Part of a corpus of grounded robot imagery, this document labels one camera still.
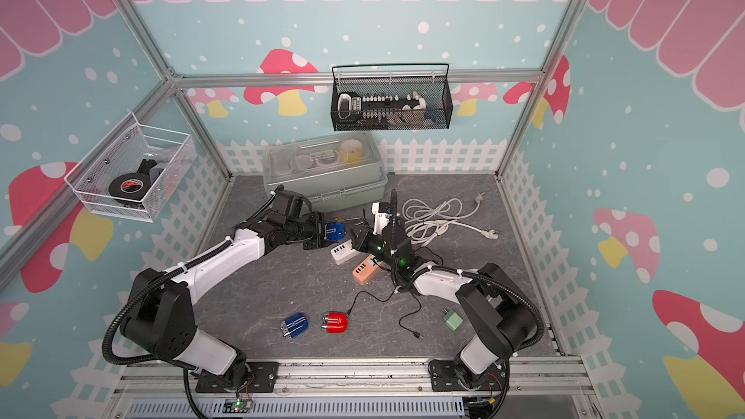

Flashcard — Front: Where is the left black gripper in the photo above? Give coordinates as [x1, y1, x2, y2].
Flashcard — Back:
[286, 210, 338, 250]

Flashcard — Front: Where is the blue shaver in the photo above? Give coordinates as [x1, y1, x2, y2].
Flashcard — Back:
[281, 312, 308, 339]
[325, 221, 347, 242]

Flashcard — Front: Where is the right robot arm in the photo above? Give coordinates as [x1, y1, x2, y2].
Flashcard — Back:
[350, 192, 545, 391]

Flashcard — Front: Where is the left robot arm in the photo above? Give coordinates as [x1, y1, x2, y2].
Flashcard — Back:
[101, 186, 331, 392]

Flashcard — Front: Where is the red electric shaver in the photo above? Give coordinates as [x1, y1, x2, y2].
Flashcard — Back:
[321, 312, 348, 334]

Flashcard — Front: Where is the orange power strip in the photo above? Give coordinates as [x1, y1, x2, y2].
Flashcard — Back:
[351, 255, 381, 285]

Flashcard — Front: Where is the white power strip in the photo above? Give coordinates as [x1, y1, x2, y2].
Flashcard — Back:
[330, 240, 360, 265]

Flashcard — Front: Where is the green plastic storage box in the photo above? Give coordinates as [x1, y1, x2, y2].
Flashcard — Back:
[262, 132, 388, 213]

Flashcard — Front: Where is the yellow tape roll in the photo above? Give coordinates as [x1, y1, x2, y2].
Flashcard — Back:
[340, 139, 366, 164]

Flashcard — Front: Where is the green charger adapter lower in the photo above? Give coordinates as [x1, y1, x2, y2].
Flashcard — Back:
[444, 310, 464, 332]

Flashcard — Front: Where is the black power strip in basket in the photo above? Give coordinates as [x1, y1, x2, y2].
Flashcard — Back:
[335, 92, 427, 124]

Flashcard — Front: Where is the black tape roll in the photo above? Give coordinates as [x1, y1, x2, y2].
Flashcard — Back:
[109, 173, 151, 207]

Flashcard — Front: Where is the white coiled power cable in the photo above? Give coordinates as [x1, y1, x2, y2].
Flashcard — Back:
[400, 193, 500, 246]

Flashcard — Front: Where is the black cable with plug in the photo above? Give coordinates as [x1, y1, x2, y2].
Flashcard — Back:
[345, 283, 423, 341]

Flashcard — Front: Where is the black wire mesh basket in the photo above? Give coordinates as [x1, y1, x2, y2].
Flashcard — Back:
[330, 63, 453, 131]

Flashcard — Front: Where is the clear acrylic wall bin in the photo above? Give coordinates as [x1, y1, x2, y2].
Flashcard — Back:
[65, 114, 197, 223]

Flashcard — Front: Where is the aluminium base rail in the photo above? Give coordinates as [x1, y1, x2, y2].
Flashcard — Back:
[109, 357, 595, 419]

